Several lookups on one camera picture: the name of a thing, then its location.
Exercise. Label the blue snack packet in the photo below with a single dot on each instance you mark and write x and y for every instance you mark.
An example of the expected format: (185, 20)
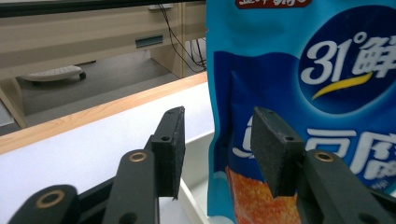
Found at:
(280, 68)

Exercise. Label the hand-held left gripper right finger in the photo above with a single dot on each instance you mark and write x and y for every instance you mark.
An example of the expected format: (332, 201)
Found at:
(275, 155)

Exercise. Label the white plastic box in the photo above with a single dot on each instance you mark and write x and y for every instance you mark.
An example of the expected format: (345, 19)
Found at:
(196, 161)

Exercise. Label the light wooden desk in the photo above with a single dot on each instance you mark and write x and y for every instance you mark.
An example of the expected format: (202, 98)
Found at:
(77, 34)

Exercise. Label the white wheeled footrest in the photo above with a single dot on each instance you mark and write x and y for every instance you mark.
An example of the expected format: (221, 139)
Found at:
(53, 73)

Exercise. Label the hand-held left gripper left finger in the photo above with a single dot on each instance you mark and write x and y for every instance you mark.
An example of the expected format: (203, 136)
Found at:
(169, 155)

